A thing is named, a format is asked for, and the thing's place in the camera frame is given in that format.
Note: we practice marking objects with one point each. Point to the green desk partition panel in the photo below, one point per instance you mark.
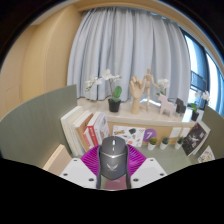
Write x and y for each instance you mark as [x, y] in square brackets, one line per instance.
[33, 126]
[215, 123]

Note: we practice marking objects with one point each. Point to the pink wooden horse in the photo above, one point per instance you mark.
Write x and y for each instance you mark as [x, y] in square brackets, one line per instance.
[166, 106]

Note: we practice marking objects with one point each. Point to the thick white book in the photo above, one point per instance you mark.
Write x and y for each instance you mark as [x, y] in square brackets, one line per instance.
[70, 130]

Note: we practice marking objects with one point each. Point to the wooden hand model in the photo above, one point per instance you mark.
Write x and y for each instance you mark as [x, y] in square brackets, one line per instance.
[136, 93]

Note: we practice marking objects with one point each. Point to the beige book with red lettering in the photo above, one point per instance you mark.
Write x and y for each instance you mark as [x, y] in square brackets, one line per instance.
[56, 160]

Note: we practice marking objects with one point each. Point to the slim white book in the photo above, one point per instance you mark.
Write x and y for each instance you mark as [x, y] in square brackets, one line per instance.
[78, 134]

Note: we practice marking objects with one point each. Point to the small plant in white pot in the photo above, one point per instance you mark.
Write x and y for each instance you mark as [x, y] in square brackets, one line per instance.
[152, 146]
[164, 145]
[179, 145]

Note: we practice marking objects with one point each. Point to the white card with colourful pictures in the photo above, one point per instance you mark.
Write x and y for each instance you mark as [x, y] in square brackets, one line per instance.
[206, 155]

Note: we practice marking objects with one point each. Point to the white wall socket plate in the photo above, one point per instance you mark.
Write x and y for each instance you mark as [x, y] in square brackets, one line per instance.
[175, 132]
[185, 132]

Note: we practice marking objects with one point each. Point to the round purple sign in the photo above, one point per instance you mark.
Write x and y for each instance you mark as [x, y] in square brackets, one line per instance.
[150, 135]

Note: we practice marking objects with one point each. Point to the white card with stickers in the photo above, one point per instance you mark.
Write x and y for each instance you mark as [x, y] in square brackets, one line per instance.
[128, 133]

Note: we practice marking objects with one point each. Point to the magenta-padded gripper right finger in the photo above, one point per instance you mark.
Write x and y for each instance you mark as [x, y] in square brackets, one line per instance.
[150, 170]

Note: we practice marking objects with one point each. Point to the brown book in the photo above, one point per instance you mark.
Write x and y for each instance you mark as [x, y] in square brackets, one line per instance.
[84, 128]

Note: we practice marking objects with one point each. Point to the wooden artist mannequin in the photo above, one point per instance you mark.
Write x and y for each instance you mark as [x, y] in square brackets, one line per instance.
[148, 83]

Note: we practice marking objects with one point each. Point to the black wooden horse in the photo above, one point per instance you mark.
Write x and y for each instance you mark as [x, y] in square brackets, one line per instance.
[180, 106]

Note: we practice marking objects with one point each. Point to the dark grey computer mouse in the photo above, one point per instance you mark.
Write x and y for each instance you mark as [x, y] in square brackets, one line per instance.
[113, 160]

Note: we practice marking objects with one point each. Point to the window with dark frame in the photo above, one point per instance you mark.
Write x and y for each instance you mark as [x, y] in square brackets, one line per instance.
[196, 60]

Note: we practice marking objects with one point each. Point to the beige desk ledge with backboard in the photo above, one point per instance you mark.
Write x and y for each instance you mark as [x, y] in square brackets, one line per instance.
[126, 116]

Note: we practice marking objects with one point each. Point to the white orchid in black pot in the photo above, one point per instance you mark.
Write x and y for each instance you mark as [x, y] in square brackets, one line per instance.
[163, 83]
[195, 115]
[114, 105]

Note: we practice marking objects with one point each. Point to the black-covered book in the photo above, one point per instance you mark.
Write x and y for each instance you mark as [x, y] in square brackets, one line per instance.
[195, 138]

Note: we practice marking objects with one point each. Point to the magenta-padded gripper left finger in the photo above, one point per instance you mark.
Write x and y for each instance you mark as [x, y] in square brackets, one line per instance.
[75, 170]

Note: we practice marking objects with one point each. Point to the thin red-and-white book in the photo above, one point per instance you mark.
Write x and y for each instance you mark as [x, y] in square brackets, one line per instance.
[88, 138]

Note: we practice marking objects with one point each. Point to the light grey curtain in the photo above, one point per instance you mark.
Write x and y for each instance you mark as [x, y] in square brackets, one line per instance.
[126, 43]

